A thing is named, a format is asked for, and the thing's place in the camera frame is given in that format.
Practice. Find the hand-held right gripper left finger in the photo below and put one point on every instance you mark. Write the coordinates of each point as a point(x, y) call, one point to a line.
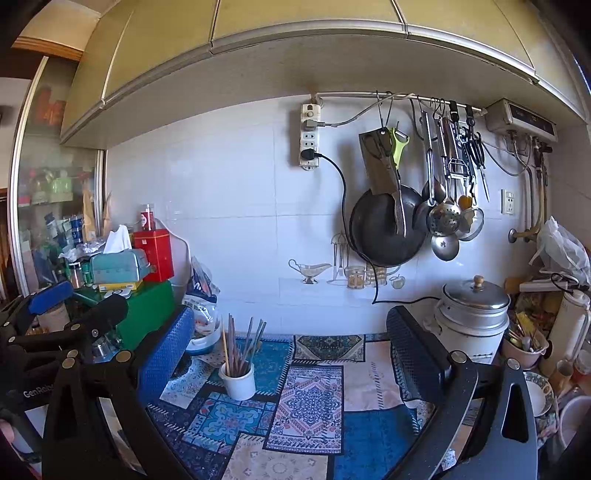
point(166, 355)

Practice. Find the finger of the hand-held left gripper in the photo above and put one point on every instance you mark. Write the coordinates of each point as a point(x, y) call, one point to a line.
point(51, 295)
point(106, 311)

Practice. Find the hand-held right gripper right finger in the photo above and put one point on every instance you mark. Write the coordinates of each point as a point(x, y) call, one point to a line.
point(415, 350)

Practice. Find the pile of mixed chopsticks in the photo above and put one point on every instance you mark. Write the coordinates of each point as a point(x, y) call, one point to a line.
point(238, 353)

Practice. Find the white cup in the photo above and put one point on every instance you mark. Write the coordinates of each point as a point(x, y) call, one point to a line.
point(238, 385)

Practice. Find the pink bowl of utensils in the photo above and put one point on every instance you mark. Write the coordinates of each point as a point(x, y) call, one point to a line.
point(524, 353)

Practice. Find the person's left hand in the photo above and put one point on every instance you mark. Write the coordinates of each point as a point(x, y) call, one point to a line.
point(5, 436)

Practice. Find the yellow flat box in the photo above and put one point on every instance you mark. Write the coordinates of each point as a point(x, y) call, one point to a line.
point(117, 287)

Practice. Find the glass jar steel lid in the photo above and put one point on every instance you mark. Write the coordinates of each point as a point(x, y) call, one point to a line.
point(107, 346)

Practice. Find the green box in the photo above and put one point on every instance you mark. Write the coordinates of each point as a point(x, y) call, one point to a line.
point(147, 314)

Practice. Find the teal tissue box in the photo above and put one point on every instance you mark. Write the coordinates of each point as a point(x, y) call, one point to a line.
point(120, 267)

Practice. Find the rice cooker with steel lid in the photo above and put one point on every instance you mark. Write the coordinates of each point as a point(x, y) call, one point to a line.
point(471, 309)

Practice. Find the printed plastic bag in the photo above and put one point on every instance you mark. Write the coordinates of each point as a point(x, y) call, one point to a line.
point(203, 295)

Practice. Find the red tin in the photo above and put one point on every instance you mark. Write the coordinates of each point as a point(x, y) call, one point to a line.
point(154, 254)

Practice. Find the white plastic board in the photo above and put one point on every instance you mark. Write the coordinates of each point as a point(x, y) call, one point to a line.
point(181, 258)

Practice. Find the steel ladle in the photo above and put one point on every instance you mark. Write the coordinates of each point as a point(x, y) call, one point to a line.
point(433, 189)
point(445, 247)

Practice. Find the patterned patchwork tablecloth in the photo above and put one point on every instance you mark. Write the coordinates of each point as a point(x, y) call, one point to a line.
point(314, 406)

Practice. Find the glass door cabinet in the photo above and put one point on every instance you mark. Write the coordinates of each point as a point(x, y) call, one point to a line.
point(55, 175)

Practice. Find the black wok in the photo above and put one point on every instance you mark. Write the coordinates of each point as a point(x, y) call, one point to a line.
point(376, 228)

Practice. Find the patterned plate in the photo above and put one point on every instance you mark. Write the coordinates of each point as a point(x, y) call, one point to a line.
point(540, 392)

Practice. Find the steel slotted skimmer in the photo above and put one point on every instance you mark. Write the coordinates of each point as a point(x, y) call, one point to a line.
point(443, 217)

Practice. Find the mesh strainer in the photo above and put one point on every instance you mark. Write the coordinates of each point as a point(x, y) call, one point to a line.
point(474, 226)

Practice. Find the cleaver with green peeler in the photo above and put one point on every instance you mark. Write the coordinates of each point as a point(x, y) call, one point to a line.
point(398, 210)

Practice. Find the brown cup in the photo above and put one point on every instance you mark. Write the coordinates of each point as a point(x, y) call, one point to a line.
point(561, 374)

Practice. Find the white thermos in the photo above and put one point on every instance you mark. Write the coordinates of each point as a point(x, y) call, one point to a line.
point(570, 323)

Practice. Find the red cup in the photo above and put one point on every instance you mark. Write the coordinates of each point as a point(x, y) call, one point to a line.
point(582, 367)

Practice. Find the white plastic bag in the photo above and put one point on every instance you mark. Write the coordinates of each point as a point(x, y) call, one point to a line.
point(561, 249)

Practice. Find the white bucket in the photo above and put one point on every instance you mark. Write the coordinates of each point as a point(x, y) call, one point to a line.
point(577, 424)

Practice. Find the steel cleaver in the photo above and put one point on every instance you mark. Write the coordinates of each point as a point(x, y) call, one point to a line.
point(376, 168)

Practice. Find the green peeler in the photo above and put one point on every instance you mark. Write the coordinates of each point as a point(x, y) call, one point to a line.
point(400, 143)

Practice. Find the white power strip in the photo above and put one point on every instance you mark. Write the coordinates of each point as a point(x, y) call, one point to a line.
point(310, 138)

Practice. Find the white wall socket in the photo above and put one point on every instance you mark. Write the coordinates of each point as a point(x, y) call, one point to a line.
point(509, 201)

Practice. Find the wall water heater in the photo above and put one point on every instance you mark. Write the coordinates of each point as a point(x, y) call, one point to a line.
point(519, 120)

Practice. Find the metal hanging rail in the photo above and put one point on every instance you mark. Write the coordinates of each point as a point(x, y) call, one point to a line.
point(351, 94)

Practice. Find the beige wall cabinet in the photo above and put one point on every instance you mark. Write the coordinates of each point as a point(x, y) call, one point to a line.
point(300, 60)

